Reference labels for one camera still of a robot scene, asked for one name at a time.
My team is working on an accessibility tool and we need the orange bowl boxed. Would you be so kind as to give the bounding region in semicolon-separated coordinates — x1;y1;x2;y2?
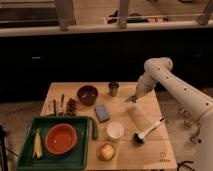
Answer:
45;123;78;155

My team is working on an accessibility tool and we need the green cucumber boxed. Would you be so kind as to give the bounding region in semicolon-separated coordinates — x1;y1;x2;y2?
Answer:
90;117;98;140

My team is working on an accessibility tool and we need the dark maroon bowl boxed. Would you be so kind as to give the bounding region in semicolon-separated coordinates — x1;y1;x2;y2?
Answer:
77;85;98;106

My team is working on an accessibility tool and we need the yellow apple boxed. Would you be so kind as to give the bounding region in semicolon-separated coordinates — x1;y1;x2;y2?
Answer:
97;143;116;161

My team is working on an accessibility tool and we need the white paper cup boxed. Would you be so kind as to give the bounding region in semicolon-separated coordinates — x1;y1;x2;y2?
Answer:
106;122;124;141

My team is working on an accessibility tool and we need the brown grape bunch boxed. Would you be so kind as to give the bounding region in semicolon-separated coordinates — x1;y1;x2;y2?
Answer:
66;98;76;115

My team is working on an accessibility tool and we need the metal cup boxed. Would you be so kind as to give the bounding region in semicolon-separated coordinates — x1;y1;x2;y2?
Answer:
108;82;119;97

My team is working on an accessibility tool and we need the yellow corn cob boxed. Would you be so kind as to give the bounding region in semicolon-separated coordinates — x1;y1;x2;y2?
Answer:
33;130;43;159

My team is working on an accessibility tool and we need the dark utensil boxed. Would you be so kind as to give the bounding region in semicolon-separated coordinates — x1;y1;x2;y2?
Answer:
53;99;57;116

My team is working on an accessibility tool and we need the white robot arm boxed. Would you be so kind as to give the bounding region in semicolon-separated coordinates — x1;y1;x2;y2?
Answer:
135;57;213;171

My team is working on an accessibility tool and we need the green plastic tray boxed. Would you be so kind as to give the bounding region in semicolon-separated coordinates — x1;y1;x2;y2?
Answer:
16;116;90;171

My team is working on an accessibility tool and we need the white handled black brush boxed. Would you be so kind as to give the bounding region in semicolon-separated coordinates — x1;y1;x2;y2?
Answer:
133;117;165;144

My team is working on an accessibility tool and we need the blue sponge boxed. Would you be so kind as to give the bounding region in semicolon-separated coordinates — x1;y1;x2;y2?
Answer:
95;104;110;122

